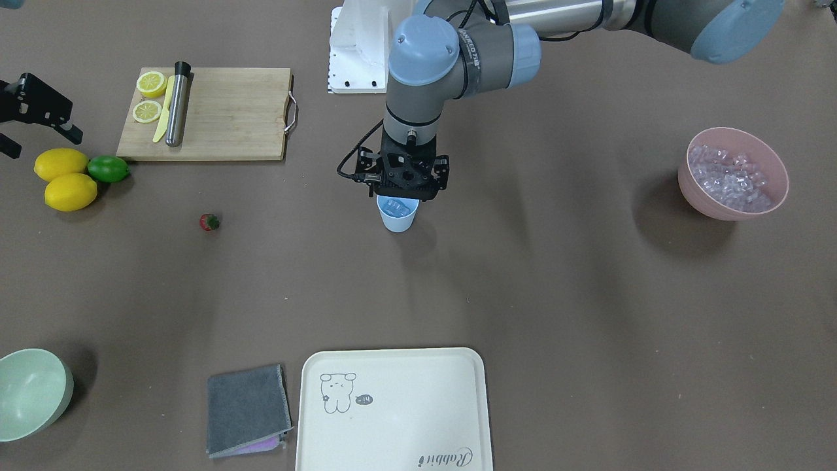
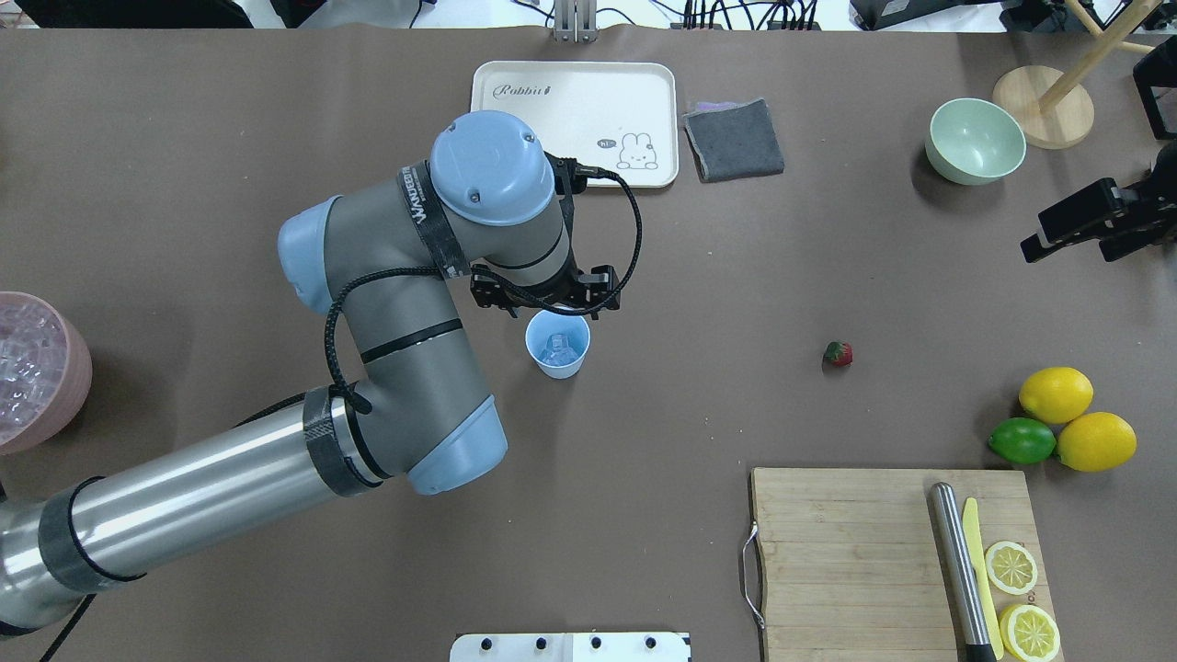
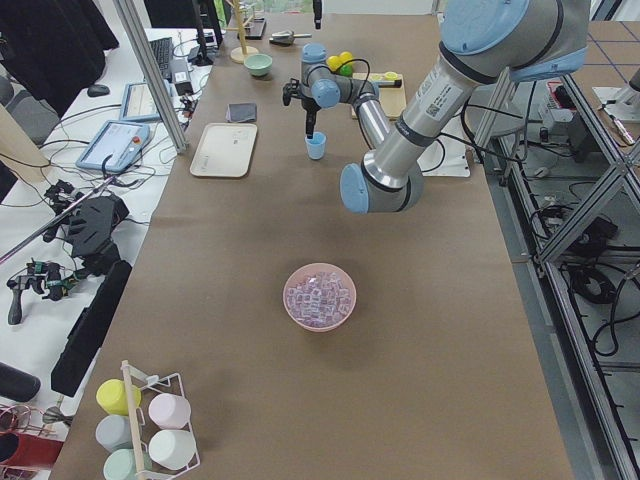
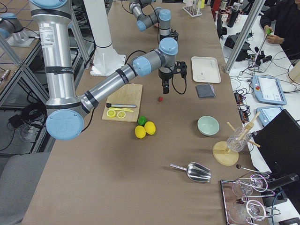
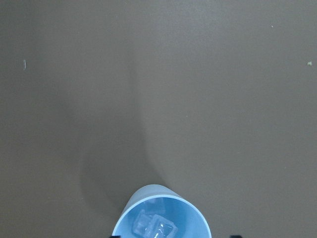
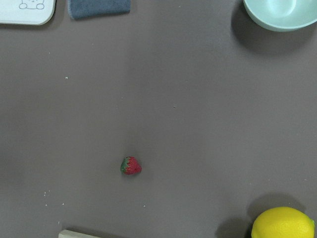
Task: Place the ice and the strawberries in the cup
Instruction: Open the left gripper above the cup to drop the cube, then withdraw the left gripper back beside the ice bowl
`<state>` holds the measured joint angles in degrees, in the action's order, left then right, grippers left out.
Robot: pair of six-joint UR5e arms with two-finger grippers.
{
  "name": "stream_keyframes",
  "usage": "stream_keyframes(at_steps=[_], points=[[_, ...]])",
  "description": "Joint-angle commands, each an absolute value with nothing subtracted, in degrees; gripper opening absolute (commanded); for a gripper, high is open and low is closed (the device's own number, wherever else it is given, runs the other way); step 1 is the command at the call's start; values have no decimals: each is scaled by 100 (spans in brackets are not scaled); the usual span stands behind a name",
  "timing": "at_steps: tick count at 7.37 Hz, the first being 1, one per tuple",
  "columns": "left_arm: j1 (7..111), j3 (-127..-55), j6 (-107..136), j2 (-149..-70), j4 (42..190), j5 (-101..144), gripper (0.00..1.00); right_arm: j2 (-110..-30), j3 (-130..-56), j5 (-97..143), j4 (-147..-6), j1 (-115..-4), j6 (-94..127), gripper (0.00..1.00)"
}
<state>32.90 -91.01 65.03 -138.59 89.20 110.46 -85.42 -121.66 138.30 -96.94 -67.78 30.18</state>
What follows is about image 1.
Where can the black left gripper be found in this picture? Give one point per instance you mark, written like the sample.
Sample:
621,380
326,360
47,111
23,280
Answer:
442,167

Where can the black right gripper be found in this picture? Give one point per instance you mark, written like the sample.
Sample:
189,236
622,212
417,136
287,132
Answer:
36,101

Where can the clear ice cube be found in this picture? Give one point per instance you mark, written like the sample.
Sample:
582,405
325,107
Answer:
396,208

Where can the red strawberry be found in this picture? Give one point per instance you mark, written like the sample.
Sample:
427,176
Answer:
209,222

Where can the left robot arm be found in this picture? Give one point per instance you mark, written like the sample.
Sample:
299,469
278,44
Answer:
457,49

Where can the light blue cup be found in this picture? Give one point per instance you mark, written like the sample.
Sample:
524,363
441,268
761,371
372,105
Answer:
397,225

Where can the pink bowl of ice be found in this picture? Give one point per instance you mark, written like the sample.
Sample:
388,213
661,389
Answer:
732,175

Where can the yellow lemon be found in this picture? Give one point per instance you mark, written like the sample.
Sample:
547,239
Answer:
59,161
70,192

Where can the green lime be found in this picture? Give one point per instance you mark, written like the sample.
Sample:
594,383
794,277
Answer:
108,169

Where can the lemon half slice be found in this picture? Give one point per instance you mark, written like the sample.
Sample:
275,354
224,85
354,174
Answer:
152,84
147,111

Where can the yellow plastic knife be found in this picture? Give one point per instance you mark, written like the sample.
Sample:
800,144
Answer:
161,128

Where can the steel muddler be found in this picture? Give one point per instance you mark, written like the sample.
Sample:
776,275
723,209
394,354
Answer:
179,103

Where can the bamboo cutting board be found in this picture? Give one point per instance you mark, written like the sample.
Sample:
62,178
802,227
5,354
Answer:
234,114

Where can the cream serving tray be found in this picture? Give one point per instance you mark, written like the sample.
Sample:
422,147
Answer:
394,409

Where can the mint green bowl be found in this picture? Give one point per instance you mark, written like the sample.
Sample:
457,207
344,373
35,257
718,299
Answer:
36,388

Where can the grey folded cloth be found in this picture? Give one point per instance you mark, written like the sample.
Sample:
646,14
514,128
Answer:
247,412

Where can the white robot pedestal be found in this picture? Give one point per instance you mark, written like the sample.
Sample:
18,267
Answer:
358,43

